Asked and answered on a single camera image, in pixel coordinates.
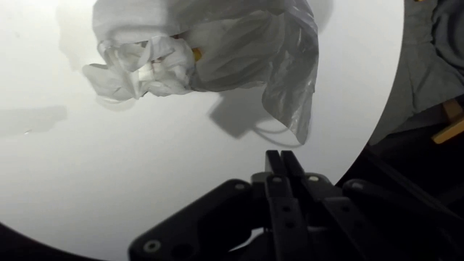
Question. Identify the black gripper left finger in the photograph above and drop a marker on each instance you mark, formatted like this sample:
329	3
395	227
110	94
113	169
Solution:
232	226

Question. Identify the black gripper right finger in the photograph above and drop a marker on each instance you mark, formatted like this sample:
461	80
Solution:
367	226

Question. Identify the white plastic bag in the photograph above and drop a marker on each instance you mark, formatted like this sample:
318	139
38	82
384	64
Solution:
251	52

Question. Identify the grey armchair with wooden armrests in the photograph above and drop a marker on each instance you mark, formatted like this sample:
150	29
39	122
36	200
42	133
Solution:
421	67

